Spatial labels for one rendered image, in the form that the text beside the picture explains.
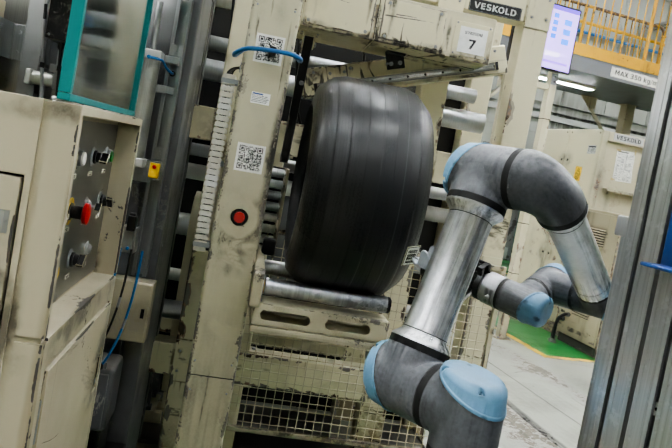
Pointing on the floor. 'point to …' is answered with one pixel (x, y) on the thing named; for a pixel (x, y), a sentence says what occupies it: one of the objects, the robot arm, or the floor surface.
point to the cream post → (241, 201)
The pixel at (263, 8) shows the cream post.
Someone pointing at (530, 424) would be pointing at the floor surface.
